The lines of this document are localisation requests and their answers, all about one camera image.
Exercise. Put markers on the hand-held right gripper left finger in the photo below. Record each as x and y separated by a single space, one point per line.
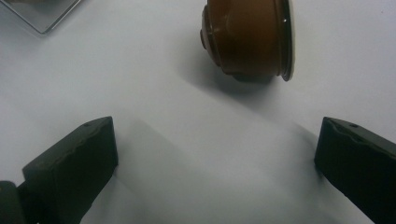
71 168

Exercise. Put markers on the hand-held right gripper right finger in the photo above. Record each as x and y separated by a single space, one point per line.
361 168

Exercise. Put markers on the clear plastic box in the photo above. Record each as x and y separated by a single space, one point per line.
40 12

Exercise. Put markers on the brown coffee capsule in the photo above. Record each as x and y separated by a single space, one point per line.
249 37

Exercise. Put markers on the white table sheet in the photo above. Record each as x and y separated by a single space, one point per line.
202 149

